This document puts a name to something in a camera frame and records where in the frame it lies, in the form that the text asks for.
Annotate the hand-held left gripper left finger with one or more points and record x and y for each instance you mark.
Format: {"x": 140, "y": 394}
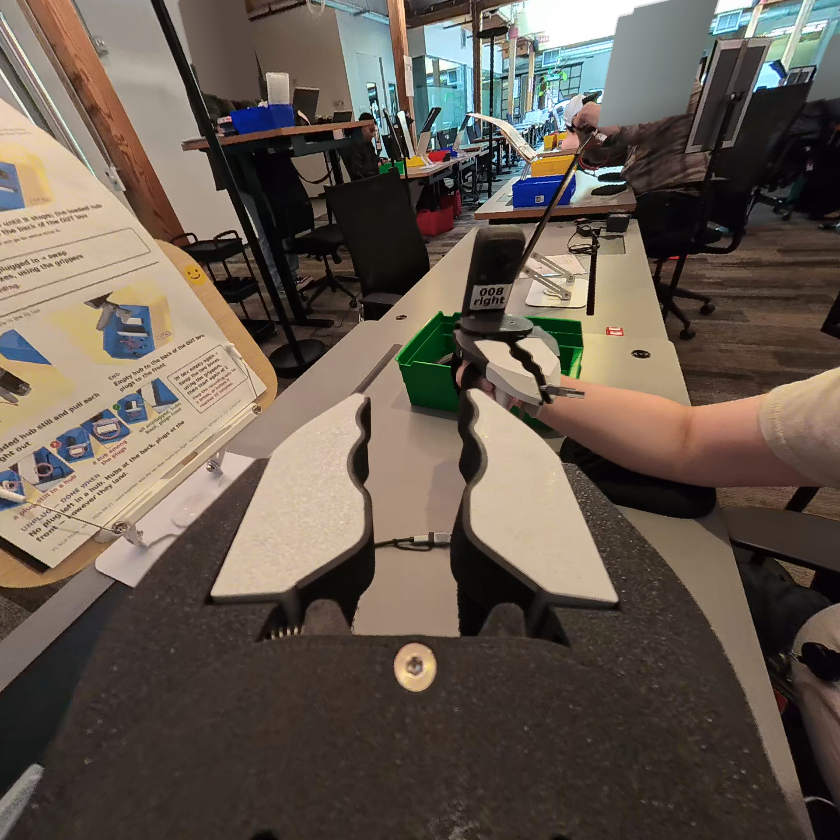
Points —
{"x": 295, "y": 518}

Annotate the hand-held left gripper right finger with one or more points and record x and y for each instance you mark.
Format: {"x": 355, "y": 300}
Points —
{"x": 525, "y": 518}

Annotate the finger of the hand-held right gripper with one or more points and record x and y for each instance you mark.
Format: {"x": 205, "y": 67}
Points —
{"x": 505, "y": 371}
{"x": 544, "y": 354}

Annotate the silver usb plug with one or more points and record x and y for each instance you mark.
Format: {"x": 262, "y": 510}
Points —
{"x": 568, "y": 392}

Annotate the green plastic bin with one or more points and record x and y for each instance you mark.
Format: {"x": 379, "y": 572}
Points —
{"x": 426, "y": 387}

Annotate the person's right forearm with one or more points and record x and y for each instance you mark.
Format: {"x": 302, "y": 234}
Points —
{"x": 669, "y": 436}

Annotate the person's right hand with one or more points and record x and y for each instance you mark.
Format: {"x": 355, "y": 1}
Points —
{"x": 571, "y": 420}

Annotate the white tablet stand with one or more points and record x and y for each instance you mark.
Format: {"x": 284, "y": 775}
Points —
{"x": 558, "y": 289}

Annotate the red plastic bin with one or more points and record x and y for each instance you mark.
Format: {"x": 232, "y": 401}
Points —
{"x": 436, "y": 220}

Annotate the blue plastic bin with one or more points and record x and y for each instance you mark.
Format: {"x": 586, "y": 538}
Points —
{"x": 541, "y": 191}

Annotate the yellow plastic bin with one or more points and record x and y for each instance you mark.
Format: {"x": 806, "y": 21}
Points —
{"x": 554, "y": 164}

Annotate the black office chair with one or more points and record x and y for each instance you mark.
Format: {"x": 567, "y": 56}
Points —
{"x": 722, "y": 210}
{"x": 377, "y": 229}

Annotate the black power adapter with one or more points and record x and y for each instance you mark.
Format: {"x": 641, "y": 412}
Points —
{"x": 617, "y": 222}

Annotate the white stand base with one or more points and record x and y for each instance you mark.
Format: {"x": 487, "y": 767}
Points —
{"x": 154, "y": 535}

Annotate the wooden stand board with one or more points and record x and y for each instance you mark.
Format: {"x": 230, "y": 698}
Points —
{"x": 216, "y": 315}

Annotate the black utility cart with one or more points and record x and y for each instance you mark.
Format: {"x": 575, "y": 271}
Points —
{"x": 226, "y": 282}

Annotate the wooden high table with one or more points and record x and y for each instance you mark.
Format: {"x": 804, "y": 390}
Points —
{"x": 282, "y": 130}

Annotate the black chair armrest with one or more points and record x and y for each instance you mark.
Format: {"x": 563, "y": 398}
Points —
{"x": 781, "y": 538}

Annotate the printed instruction sheet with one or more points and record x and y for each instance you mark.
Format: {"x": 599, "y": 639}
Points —
{"x": 98, "y": 341}

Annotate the blue storage bin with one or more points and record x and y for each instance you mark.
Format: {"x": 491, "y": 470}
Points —
{"x": 259, "y": 119}

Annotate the black pole stand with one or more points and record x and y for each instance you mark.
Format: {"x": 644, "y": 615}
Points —
{"x": 229, "y": 184}

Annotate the white rounded object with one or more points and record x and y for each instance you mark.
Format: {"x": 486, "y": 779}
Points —
{"x": 817, "y": 709}

